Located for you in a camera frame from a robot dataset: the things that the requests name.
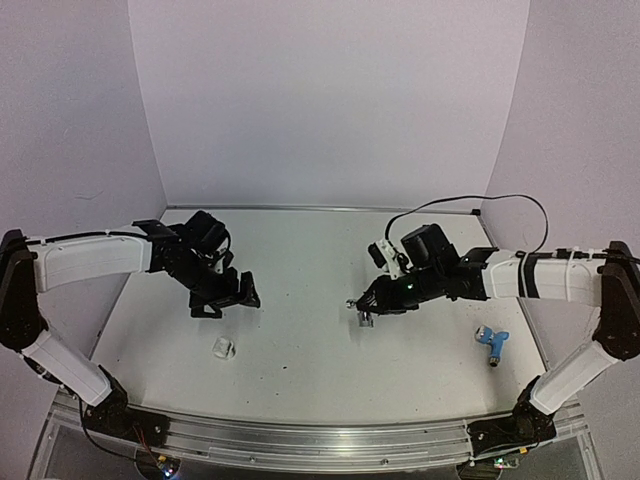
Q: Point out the left circuit board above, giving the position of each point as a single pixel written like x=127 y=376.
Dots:
x=151 y=465

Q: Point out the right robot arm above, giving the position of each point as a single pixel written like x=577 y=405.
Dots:
x=601 y=283

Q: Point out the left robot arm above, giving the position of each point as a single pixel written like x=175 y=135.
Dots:
x=57 y=292

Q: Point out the circuit board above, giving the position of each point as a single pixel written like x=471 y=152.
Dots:
x=511 y=460
x=151 y=465

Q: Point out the blue water faucet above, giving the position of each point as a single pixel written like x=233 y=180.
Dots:
x=495 y=340

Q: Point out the right circuit board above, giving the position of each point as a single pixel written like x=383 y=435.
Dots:
x=511 y=460

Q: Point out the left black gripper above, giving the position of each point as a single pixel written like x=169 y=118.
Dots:
x=227 y=295

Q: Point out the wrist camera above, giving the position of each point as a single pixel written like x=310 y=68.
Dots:
x=386 y=258
x=222 y=256

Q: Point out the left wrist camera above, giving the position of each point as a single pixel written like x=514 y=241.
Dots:
x=222 y=256

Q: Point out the white pipe elbow fitting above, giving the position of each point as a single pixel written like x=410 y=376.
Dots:
x=224 y=348

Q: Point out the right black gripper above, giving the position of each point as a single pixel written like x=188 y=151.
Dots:
x=379 y=289

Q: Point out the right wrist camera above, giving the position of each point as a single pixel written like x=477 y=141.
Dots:
x=386 y=258

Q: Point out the chrome water faucet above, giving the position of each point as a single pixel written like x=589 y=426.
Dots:
x=364 y=318

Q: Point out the aluminium front rail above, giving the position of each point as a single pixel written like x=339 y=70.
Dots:
x=322 y=449

